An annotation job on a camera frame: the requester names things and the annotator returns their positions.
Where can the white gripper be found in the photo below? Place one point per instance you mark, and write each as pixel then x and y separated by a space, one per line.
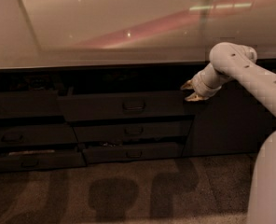
pixel 200 85

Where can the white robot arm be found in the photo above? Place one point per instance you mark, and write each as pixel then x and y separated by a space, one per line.
pixel 229 61

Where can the dark cabinet door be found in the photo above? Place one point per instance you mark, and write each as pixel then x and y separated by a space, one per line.
pixel 231 122

